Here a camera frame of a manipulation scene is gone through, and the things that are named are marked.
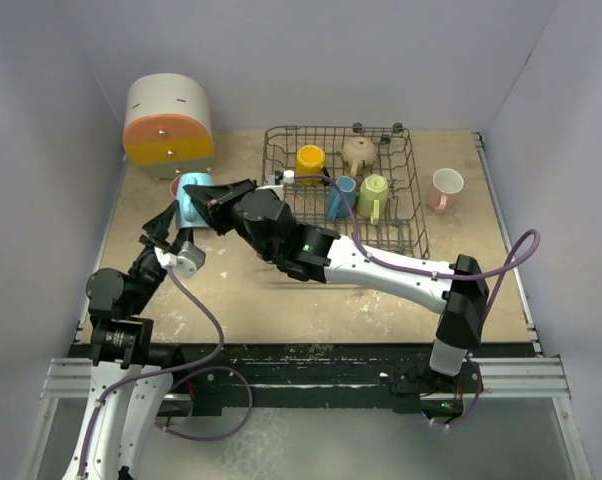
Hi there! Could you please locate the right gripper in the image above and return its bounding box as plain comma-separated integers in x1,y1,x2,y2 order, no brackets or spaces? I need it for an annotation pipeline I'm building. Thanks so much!
182,180,277,264

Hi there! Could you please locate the light blue mug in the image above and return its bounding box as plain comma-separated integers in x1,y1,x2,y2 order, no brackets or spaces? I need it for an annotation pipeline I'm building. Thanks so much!
174,172,216,230

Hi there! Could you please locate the salmon pink tumbler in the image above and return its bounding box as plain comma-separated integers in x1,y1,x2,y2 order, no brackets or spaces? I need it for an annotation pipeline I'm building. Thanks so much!
170,176,181,199

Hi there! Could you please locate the light green mug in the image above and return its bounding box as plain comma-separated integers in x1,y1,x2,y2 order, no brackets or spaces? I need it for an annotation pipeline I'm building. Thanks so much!
356,174,389,226

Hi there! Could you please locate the pink faceted mug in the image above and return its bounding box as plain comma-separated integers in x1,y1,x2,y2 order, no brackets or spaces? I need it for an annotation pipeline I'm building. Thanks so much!
426,168,465,214

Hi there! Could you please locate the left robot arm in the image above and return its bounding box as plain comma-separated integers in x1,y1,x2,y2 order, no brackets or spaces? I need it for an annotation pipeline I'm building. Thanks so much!
64,203,187,479

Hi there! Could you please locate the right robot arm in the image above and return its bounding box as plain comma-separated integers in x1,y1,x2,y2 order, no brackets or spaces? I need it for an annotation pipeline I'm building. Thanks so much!
183,179,489,391

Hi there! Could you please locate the round drawer cabinet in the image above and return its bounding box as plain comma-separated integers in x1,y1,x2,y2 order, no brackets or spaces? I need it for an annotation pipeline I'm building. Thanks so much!
122,73,215,180

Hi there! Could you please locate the yellow mug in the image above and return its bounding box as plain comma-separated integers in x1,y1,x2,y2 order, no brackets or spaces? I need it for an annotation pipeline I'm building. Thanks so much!
295,144,326,185

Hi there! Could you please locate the teal blue mug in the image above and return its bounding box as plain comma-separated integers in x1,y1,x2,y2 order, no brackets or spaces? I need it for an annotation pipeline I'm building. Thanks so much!
326,176,357,221

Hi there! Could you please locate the beige teapot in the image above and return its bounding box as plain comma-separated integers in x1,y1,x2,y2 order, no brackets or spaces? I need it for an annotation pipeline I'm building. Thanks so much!
341,137,378,177

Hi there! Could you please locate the grey wire dish rack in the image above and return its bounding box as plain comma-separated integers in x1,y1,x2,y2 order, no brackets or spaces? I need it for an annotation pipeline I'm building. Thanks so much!
262,123,430,259

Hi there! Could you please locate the aluminium frame rail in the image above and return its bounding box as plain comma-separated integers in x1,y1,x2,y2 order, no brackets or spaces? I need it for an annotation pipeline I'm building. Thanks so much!
40,358,572,399

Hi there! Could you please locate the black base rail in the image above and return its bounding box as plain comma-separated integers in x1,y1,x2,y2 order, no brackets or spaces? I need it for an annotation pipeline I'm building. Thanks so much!
68,342,537,419

